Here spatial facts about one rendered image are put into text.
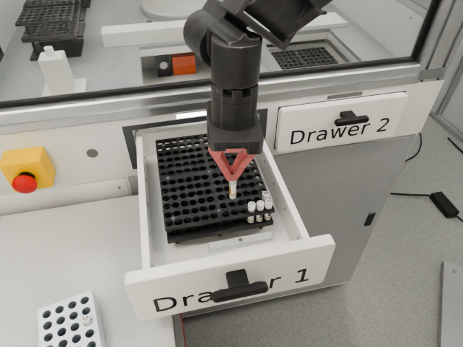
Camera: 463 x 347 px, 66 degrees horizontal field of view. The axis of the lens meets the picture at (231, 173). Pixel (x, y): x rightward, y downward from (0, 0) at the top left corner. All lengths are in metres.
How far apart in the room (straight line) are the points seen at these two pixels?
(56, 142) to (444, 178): 1.91
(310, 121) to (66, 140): 0.49
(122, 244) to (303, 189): 0.48
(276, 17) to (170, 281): 0.34
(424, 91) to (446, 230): 1.12
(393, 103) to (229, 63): 0.53
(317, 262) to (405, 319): 1.08
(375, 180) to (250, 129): 0.66
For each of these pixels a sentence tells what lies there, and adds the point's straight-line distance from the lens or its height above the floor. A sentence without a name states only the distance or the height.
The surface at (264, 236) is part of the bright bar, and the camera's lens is 0.61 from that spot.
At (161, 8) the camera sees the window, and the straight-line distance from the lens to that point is 0.64.
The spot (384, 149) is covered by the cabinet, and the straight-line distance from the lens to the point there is 0.98.
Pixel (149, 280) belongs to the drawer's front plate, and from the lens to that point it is 0.49.
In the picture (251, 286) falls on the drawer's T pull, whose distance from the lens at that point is 0.49.
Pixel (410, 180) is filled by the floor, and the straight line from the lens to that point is 2.12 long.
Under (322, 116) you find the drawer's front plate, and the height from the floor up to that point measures 0.90.
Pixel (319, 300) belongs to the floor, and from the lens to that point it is 1.54.
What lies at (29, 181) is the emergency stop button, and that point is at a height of 0.89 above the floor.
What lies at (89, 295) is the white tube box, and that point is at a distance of 0.65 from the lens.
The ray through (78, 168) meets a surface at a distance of 0.79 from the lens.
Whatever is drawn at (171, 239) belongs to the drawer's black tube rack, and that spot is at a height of 0.87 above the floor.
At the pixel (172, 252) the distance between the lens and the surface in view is 0.61.
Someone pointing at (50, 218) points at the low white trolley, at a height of 0.76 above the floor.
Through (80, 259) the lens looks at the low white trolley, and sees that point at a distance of 0.74.
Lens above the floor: 1.34
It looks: 44 degrees down
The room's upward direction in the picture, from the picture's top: straight up
